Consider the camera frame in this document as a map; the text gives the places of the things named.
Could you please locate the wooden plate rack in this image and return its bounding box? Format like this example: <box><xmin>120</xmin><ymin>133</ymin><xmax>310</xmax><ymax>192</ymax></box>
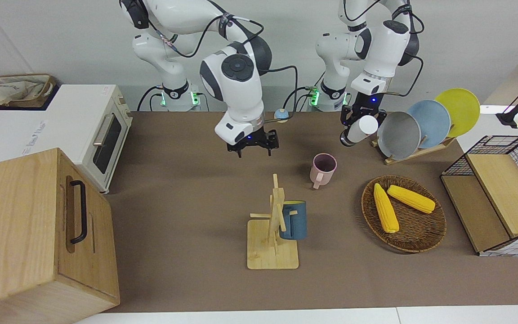
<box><xmin>371</xmin><ymin>135</ymin><xmax>456</xmax><ymax>166</ymax></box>

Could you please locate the white bottle with clear base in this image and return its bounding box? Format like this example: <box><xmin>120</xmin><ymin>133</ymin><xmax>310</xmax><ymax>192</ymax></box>
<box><xmin>340</xmin><ymin>115</ymin><xmax>379</xmax><ymax>148</ymax></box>

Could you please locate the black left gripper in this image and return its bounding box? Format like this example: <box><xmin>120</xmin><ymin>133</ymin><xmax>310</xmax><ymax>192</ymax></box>
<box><xmin>340</xmin><ymin>92</ymin><xmax>388</xmax><ymax>132</ymax></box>

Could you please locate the yellow corn cob pointed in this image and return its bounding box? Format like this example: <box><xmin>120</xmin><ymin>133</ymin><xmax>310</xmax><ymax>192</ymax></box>
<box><xmin>374</xmin><ymin>183</ymin><xmax>400</xmax><ymax>234</ymax></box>

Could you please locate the wire grid basket wooden shelf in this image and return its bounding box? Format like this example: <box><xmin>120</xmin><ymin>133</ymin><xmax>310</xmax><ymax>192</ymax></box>
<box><xmin>440</xmin><ymin>135</ymin><xmax>518</xmax><ymax>257</ymax></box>

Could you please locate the brown woven tray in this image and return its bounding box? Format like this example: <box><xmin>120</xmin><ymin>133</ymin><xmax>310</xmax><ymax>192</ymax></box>
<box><xmin>0</xmin><ymin>73</ymin><xmax>56</xmax><ymax>110</ymax></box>

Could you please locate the yellow plate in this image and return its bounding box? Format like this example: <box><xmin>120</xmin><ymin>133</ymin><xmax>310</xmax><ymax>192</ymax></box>
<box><xmin>434</xmin><ymin>88</ymin><xmax>481</xmax><ymax>138</ymax></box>

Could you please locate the brown wicker basket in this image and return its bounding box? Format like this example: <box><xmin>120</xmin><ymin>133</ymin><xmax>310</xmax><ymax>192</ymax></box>
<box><xmin>361</xmin><ymin>175</ymin><xmax>447</xmax><ymax>253</ymax></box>

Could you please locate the light blue plate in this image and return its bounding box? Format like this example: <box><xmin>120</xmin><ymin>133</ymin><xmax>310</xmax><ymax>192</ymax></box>
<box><xmin>406</xmin><ymin>99</ymin><xmax>451</xmax><ymax>149</ymax></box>

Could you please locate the grey plate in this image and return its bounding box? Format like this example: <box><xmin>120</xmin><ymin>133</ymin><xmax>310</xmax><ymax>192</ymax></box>
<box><xmin>377</xmin><ymin>111</ymin><xmax>422</xmax><ymax>160</ymax></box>

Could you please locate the white toaster oven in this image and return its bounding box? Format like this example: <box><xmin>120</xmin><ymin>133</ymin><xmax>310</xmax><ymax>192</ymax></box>
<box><xmin>0</xmin><ymin>84</ymin><xmax>134</xmax><ymax>195</ymax></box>

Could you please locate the yellow corn cob blunt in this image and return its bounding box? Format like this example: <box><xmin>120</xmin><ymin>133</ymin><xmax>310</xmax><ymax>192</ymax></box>
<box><xmin>387</xmin><ymin>184</ymin><xmax>436</xmax><ymax>214</ymax></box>

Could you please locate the pink mug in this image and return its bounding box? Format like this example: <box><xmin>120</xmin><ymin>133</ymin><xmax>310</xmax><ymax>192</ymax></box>
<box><xmin>310</xmin><ymin>153</ymin><xmax>337</xmax><ymax>189</ymax></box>

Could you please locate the wooden mug stand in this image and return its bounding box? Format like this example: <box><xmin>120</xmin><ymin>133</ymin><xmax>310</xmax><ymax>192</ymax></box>
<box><xmin>247</xmin><ymin>173</ymin><xmax>299</xmax><ymax>270</ymax></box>

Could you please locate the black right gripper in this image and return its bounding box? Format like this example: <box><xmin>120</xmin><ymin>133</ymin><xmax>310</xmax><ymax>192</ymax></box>
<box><xmin>227</xmin><ymin>130</ymin><xmax>280</xmax><ymax>159</ymax></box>

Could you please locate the dark blue mug yellow inside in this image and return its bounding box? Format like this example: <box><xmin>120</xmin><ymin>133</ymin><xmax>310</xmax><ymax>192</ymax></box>
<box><xmin>279</xmin><ymin>200</ymin><xmax>308</xmax><ymax>240</ymax></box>

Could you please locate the wooden box black handle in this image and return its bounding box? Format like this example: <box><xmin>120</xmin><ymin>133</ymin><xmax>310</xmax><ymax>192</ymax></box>
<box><xmin>0</xmin><ymin>148</ymin><xmax>121</xmax><ymax>324</ymax></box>

